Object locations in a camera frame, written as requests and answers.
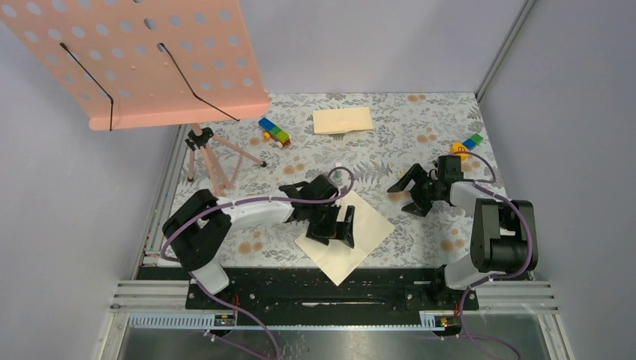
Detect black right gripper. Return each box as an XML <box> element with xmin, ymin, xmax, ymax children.
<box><xmin>388</xmin><ymin>163</ymin><xmax>442</xmax><ymax>218</ymax></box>

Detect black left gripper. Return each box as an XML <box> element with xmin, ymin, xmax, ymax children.
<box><xmin>307</xmin><ymin>202</ymin><xmax>354</xmax><ymax>248</ymax></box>

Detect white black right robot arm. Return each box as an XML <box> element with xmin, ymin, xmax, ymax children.
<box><xmin>387</xmin><ymin>154</ymin><xmax>539</xmax><ymax>309</ymax></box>

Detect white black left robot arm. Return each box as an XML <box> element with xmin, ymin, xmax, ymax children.
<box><xmin>161</xmin><ymin>174</ymin><xmax>356</xmax><ymax>308</ymax></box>

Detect cream envelope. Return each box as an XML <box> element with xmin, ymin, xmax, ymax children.
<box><xmin>313</xmin><ymin>106</ymin><xmax>374</xmax><ymax>135</ymax></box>

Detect yellow blue green toy blocks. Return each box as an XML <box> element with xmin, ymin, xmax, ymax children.
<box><xmin>450</xmin><ymin>133</ymin><xmax>484</xmax><ymax>161</ymax></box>

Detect floral patterned table mat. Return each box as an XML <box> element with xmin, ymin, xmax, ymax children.
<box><xmin>157</xmin><ymin>92</ymin><xmax>530</xmax><ymax>269</ymax></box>

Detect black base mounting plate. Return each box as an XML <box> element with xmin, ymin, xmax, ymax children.
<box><xmin>135</xmin><ymin>266</ymin><xmax>532</xmax><ymax>328</ymax></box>

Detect multicolour toy block car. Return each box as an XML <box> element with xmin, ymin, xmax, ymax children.
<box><xmin>258</xmin><ymin>117</ymin><xmax>291</xmax><ymax>149</ymax></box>

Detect pink tripod music stand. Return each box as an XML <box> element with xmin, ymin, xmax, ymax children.
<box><xmin>0</xmin><ymin>0</ymin><xmax>272</xmax><ymax>197</ymax></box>

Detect aluminium frame rail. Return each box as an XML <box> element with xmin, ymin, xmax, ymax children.
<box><xmin>100</xmin><ymin>268</ymin><xmax>573</xmax><ymax>359</ymax></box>

